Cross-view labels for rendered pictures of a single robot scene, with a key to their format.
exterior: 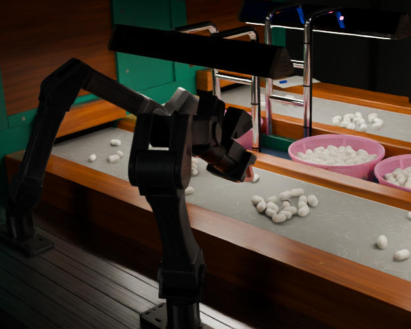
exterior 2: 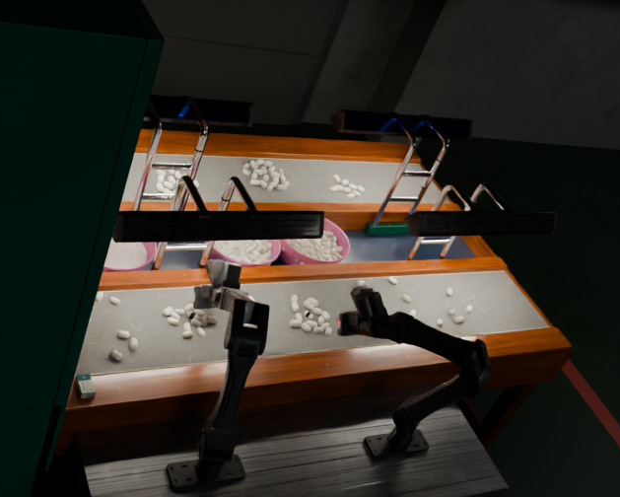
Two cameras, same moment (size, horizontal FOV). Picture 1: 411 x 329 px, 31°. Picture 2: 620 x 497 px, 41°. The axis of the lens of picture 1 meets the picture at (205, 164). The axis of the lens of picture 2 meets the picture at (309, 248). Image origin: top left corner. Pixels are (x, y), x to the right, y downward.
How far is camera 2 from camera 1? 2.58 m
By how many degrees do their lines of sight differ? 75
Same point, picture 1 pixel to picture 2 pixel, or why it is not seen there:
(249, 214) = (307, 338)
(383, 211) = (340, 286)
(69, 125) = not seen: hidden behind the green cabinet
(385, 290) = not seen: hidden behind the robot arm
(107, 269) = (297, 443)
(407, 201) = (349, 273)
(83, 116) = not seen: hidden behind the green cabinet
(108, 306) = (350, 464)
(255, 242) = (368, 363)
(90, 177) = (185, 380)
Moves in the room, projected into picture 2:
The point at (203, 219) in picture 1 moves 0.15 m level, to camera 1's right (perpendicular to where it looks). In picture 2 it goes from (319, 365) to (333, 335)
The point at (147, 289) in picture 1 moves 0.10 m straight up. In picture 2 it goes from (337, 436) to (351, 413)
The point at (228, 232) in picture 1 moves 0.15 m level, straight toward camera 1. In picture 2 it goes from (347, 365) to (391, 390)
